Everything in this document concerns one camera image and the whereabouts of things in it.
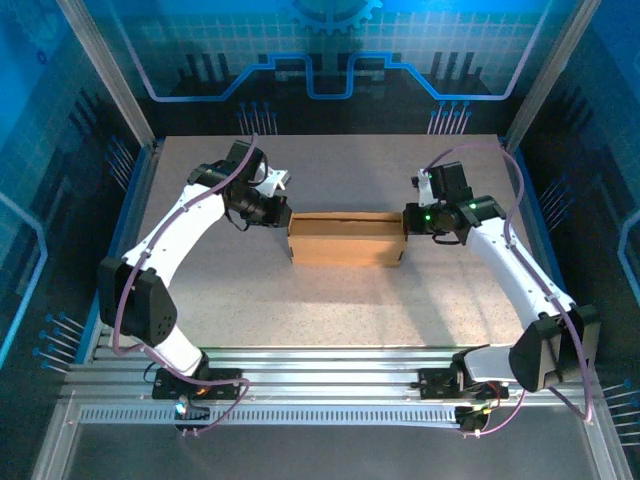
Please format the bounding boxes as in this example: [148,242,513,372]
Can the brown cardboard paper box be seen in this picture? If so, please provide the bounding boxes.
[287,211,407,269]

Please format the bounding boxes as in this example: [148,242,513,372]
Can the grey front platform panel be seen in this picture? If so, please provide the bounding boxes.
[30,394,632,480]

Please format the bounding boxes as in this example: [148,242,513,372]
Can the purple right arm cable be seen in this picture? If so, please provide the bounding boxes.
[424,142,599,439]

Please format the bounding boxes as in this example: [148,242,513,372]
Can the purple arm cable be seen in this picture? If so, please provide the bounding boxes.
[112,132,260,440]
[424,142,599,439]

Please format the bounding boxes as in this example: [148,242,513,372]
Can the aluminium side rail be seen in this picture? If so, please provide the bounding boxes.
[74,139,166,364]
[499,135,587,354]

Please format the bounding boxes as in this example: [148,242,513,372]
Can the aluminium front frame rails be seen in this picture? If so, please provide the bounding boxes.
[59,345,604,404]

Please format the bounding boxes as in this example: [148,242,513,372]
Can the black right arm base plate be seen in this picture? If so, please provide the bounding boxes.
[417,367,510,401]

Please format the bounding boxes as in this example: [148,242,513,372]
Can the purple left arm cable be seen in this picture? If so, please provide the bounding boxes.
[112,132,260,440]

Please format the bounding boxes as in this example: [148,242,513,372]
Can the aluminium corner post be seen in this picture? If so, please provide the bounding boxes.
[503,0,604,151]
[54,0,160,151]

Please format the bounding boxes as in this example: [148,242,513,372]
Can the slotted grey cable duct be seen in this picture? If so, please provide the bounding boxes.
[78,405,464,427]

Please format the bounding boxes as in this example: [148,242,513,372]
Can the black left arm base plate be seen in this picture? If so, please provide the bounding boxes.
[152,366,242,401]

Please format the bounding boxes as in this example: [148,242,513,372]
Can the black cable connector block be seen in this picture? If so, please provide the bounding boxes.
[454,405,490,434]
[173,398,211,432]

